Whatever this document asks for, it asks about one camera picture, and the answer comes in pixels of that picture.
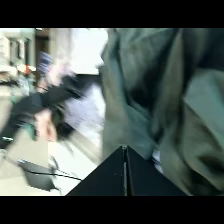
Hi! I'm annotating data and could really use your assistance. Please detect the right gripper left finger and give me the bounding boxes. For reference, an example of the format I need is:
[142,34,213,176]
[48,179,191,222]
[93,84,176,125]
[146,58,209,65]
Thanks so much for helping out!
[66,145,127,197]

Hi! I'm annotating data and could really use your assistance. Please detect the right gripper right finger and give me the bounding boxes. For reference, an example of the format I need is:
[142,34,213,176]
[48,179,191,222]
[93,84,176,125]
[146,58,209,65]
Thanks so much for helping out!
[126,145,188,197]

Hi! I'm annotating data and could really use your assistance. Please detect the dark green garment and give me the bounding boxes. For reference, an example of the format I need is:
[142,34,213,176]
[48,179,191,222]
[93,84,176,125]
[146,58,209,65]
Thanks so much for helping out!
[98,28,224,197]

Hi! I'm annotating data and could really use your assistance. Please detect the black cable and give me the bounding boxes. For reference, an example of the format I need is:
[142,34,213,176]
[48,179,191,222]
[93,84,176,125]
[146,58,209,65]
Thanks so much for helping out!
[18,160,83,182]

